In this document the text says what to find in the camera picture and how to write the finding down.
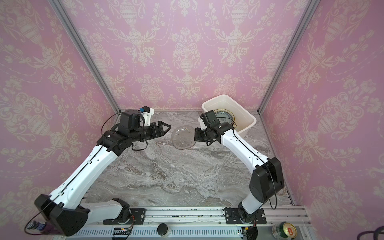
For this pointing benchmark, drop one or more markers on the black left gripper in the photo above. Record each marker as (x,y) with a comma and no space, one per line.
(161,131)

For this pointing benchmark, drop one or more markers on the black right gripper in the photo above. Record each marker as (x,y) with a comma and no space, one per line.
(205,135)

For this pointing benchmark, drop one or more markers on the small clear glass dish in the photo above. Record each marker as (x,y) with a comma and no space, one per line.
(225,116)

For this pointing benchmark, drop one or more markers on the clear glass oval plate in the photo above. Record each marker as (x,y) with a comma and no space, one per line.
(183,137)

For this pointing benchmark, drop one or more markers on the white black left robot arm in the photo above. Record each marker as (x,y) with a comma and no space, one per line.
(63,209)

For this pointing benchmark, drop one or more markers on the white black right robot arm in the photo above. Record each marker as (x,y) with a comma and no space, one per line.
(267,175)

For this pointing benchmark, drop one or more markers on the white plastic bin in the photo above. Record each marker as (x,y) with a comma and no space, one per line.
(244,119)

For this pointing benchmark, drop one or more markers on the black round knob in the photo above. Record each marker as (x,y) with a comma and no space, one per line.
(163,230)

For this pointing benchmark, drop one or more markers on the green beer can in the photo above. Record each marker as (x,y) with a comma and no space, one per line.
(284,231)

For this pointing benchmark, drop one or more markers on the purple drink bottle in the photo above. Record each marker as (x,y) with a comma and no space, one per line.
(42,228)

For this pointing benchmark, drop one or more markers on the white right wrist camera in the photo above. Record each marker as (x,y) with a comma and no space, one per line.
(202,124)

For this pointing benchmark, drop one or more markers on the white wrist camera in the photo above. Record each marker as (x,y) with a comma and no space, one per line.
(202,124)
(147,113)

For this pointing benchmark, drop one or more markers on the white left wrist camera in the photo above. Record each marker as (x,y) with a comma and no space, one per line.
(147,113)

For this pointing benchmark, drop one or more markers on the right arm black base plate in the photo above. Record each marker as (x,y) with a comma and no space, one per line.
(236,216)

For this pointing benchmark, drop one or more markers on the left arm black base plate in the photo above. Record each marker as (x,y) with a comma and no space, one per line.
(135,217)

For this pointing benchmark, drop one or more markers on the aluminium rail frame front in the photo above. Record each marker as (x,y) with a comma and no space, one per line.
(199,223)

